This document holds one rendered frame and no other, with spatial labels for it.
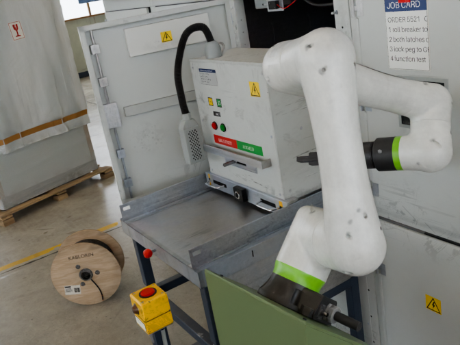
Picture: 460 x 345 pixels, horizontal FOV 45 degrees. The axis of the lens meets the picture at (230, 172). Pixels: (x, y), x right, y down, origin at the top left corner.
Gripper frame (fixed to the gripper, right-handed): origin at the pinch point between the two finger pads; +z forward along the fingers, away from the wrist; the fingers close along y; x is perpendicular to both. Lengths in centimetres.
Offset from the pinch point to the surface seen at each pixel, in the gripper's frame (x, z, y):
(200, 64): -12, 52, 41
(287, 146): -15.0, 15.7, 7.4
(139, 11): -59, 131, 97
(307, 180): -27.3, 14.2, -2.5
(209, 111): -21, 53, 25
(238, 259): -2.7, 25.4, -30.4
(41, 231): -142, 306, -19
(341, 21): -14.0, -3.8, 46.9
